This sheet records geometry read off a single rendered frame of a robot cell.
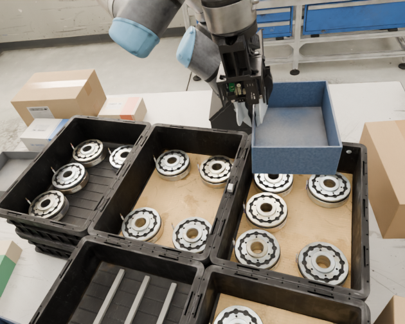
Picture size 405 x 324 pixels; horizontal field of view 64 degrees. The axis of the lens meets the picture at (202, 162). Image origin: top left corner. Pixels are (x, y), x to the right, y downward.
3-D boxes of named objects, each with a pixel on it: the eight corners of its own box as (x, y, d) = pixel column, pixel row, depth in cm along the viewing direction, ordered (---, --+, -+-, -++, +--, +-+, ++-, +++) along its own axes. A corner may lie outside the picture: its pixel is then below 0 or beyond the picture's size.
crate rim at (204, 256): (155, 128, 102) (153, 122, 100) (249, 138, 92) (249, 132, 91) (88, 238, 77) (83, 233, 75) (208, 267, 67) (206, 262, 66)
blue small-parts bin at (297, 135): (254, 108, 75) (253, 82, 70) (322, 107, 72) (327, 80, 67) (251, 173, 61) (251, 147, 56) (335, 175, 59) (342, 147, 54)
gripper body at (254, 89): (222, 112, 55) (204, 45, 47) (227, 83, 61) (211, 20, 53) (267, 106, 53) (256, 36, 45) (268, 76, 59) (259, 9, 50)
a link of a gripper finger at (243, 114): (235, 143, 62) (226, 104, 56) (238, 123, 66) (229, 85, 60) (251, 142, 62) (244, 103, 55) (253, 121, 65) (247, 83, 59)
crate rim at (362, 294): (249, 138, 92) (249, 132, 91) (365, 150, 83) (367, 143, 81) (208, 267, 67) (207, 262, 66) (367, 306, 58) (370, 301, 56)
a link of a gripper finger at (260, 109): (254, 141, 61) (245, 102, 55) (256, 121, 65) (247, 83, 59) (271, 140, 60) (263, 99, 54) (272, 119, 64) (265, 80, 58)
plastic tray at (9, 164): (-21, 197, 121) (-30, 189, 117) (9, 159, 134) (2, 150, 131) (42, 200, 115) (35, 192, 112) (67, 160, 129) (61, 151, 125)
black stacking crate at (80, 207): (87, 140, 118) (74, 116, 109) (161, 150, 108) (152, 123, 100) (15, 234, 93) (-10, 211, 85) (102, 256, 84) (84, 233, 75)
